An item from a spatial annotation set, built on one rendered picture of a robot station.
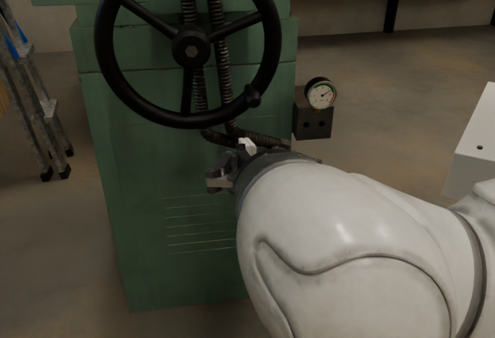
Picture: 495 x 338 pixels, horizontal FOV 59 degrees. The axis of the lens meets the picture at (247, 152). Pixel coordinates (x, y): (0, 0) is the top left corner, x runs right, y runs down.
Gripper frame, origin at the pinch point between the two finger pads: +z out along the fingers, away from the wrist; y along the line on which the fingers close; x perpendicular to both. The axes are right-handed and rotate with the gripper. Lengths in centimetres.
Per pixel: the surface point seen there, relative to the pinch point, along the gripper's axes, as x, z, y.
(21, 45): -23, 122, 67
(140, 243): 31, 48, 22
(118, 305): 54, 60, 32
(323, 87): -6.0, 28.1, -20.1
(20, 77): -11, 109, 65
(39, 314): 54, 61, 54
